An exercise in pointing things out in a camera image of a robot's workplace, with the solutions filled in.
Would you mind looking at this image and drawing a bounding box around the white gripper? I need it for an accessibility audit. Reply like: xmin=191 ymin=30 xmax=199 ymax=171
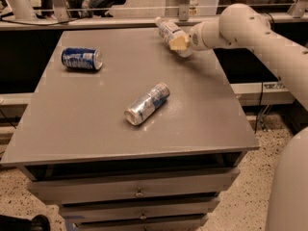
xmin=168 ymin=23 xmax=210 ymax=57

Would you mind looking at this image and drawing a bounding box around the clear plastic bottle blue label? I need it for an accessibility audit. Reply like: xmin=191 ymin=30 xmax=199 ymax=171
xmin=155 ymin=16 xmax=187 ymax=58

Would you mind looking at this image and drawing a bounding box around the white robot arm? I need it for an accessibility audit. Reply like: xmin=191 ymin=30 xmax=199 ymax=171
xmin=168 ymin=4 xmax=308 ymax=231

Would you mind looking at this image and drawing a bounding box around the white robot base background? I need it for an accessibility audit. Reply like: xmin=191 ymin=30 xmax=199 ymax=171
xmin=6 ymin=0 xmax=37 ymax=21

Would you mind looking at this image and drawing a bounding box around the silver blue energy drink can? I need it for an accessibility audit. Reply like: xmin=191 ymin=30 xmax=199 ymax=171
xmin=124 ymin=83 xmax=170 ymax=126

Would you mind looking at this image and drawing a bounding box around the blue soda can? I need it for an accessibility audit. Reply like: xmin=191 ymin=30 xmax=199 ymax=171
xmin=61 ymin=47 xmax=103 ymax=71

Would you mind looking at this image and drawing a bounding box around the grey drawer cabinet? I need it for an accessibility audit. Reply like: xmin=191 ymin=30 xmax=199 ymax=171
xmin=2 ymin=28 xmax=258 ymax=231

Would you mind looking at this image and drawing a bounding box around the top grey drawer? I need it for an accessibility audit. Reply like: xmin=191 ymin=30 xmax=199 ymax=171
xmin=28 ymin=167 xmax=240 ymax=205

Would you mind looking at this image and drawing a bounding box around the grey drawer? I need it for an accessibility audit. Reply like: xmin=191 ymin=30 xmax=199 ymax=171
xmin=28 ymin=167 xmax=240 ymax=205
xmin=76 ymin=214 xmax=208 ymax=231
xmin=60 ymin=195 xmax=219 ymax=223

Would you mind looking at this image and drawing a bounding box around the middle grey drawer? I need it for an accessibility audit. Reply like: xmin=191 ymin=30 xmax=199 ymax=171
xmin=60 ymin=195 xmax=219 ymax=223

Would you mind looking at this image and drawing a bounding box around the bottom grey drawer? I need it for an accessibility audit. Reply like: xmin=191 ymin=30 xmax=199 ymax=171
xmin=76 ymin=214 xmax=208 ymax=231

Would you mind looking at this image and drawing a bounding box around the black object bottom left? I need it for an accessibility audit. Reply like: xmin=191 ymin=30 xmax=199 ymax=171
xmin=0 ymin=215 xmax=51 ymax=231

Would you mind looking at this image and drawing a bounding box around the black cable right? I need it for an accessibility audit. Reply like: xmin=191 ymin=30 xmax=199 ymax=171
xmin=254 ymin=80 xmax=266 ymax=135

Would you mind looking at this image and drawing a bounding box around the grey metal rail frame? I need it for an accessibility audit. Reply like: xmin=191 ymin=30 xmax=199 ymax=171
xmin=0 ymin=0 xmax=308 ymax=31

